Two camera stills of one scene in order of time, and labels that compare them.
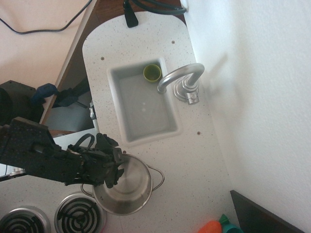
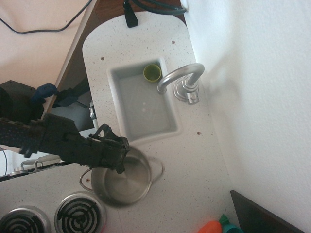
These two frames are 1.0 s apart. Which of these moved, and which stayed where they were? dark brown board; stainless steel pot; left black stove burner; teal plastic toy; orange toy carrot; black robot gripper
Moved: stainless steel pot; black robot gripper
Stayed: left black stove burner; orange toy carrot; teal plastic toy; dark brown board
